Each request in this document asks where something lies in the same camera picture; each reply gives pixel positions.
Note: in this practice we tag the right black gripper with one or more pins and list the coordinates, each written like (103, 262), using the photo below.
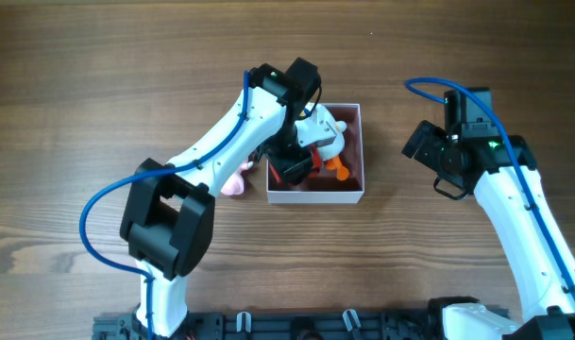
(433, 136)

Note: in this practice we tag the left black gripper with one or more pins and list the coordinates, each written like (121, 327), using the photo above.
(289, 165)

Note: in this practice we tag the red toy truck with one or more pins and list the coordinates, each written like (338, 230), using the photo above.
(294, 165)

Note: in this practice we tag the white plush duck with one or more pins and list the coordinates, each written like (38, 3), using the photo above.
(335, 164)

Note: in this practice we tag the pink pig toy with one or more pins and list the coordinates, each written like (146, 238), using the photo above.
(235, 184)

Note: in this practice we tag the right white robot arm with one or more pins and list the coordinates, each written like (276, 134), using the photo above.
(474, 153)

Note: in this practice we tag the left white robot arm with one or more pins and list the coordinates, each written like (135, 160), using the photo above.
(169, 215)

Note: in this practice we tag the white box pink inside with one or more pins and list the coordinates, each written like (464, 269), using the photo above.
(326, 188)

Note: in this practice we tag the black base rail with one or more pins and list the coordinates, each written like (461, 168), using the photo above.
(351, 324)

